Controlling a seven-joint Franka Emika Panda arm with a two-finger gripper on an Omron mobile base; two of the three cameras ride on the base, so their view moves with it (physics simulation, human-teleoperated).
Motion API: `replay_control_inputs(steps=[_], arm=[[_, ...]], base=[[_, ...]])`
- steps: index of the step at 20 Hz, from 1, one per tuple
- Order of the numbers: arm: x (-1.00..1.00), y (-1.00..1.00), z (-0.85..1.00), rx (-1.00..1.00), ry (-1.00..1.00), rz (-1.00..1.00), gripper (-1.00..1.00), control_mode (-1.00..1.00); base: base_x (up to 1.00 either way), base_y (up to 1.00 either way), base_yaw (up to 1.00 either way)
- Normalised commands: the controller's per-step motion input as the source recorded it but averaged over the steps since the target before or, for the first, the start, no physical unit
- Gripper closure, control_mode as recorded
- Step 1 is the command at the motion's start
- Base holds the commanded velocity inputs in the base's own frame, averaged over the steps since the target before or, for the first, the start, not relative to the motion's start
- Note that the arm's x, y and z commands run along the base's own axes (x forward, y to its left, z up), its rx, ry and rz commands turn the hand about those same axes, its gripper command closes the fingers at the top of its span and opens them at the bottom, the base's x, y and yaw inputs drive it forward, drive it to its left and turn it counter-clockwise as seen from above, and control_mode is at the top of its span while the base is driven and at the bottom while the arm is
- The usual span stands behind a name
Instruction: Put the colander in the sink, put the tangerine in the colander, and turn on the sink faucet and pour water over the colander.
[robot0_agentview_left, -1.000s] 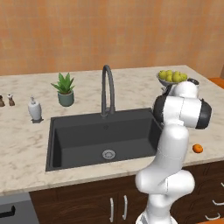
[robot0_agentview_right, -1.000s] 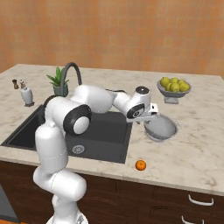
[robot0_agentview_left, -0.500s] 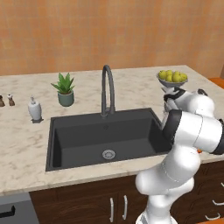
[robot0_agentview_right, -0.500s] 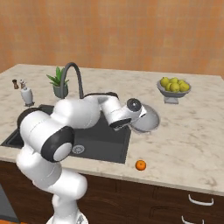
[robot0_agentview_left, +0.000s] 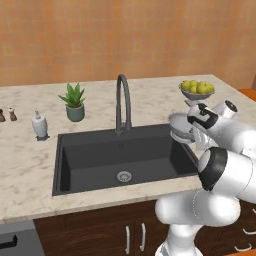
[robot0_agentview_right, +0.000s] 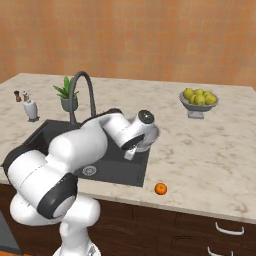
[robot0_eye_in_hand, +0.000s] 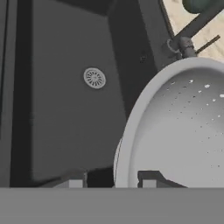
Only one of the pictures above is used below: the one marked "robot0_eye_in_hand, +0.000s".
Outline grey metal colander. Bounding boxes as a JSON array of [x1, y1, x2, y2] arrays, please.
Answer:
[[112, 56, 224, 189]]

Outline dark green round object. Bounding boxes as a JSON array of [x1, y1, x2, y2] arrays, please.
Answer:
[[182, 0, 224, 15]]

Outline round metal sink drain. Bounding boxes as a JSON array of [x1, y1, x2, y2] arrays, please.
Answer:
[[83, 66, 107, 90]]

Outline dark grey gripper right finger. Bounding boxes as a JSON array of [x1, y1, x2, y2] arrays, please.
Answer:
[[136, 170, 187, 189]]

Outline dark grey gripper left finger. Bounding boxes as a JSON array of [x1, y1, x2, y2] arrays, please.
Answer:
[[39, 171, 88, 189]]

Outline dark grey sink faucet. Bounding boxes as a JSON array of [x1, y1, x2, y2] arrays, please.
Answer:
[[166, 5, 224, 59]]

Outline dark grey sink basin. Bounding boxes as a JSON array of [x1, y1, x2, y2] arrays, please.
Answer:
[[0, 0, 187, 189]]

